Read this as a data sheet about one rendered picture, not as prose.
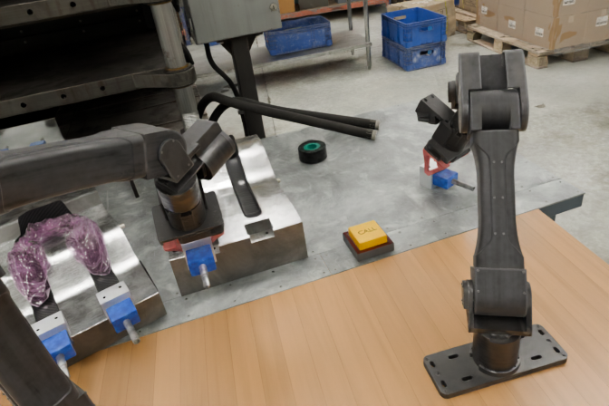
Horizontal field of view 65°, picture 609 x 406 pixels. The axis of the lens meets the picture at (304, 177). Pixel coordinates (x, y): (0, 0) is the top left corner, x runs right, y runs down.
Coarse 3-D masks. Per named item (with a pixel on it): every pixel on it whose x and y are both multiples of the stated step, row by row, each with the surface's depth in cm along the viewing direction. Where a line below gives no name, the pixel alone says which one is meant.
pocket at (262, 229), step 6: (258, 222) 95; (264, 222) 96; (270, 222) 96; (246, 228) 95; (252, 228) 96; (258, 228) 96; (264, 228) 96; (270, 228) 97; (252, 234) 96; (258, 234) 96; (264, 234) 96; (270, 234) 95; (252, 240) 94; (258, 240) 92
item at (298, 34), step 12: (288, 24) 472; (300, 24) 474; (312, 24) 476; (324, 24) 440; (276, 36) 437; (288, 36) 439; (300, 36) 441; (312, 36) 443; (324, 36) 445; (276, 48) 442; (288, 48) 444; (300, 48) 446; (312, 48) 449
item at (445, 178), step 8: (432, 160) 114; (432, 168) 111; (424, 176) 113; (432, 176) 112; (440, 176) 110; (448, 176) 110; (456, 176) 111; (424, 184) 114; (432, 184) 113; (440, 184) 111; (448, 184) 110; (456, 184) 109; (464, 184) 108
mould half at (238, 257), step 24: (240, 144) 117; (264, 168) 113; (216, 192) 108; (264, 192) 106; (240, 216) 98; (264, 216) 96; (288, 216) 95; (240, 240) 90; (264, 240) 92; (288, 240) 94; (216, 264) 91; (240, 264) 93; (264, 264) 95; (192, 288) 92
